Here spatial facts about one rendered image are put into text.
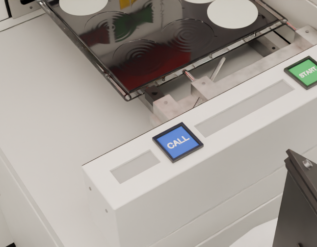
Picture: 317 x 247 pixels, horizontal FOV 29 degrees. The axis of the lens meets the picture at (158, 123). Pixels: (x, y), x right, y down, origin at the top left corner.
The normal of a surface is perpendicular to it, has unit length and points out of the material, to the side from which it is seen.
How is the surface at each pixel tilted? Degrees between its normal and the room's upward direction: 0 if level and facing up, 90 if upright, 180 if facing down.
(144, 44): 0
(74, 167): 0
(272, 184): 90
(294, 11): 90
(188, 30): 0
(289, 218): 90
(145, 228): 90
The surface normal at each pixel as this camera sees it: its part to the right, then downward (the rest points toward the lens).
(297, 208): -0.94, 0.27
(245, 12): -0.04, -0.66
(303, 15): -0.83, 0.43
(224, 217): 0.55, 0.61
